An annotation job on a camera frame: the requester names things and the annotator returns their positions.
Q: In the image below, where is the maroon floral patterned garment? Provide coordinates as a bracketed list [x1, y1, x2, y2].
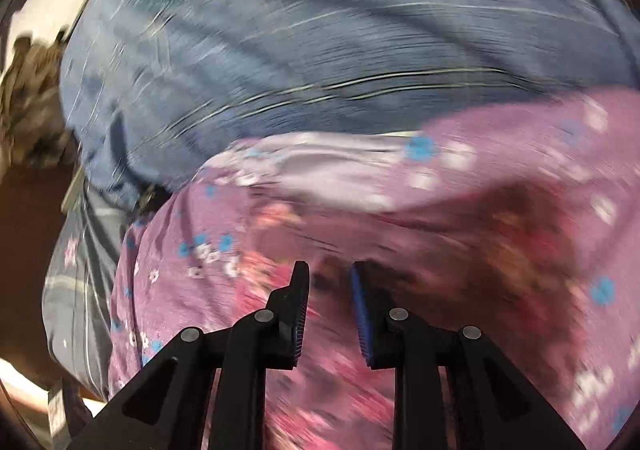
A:
[241, 179, 582, 449]

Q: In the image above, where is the grey striped pillow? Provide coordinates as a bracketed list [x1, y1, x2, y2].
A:
[41, 181, 132, 399]

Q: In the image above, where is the lilac floral bed sheet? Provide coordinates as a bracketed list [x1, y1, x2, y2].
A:
[108, 88, 639, 449]

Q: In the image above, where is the brown patterned cloth bundle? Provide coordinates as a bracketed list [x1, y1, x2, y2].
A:
[1, 28, 77, 173]

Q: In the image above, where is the blue plaid quilt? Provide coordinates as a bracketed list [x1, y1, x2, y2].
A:
[61, 0, 639, 209]

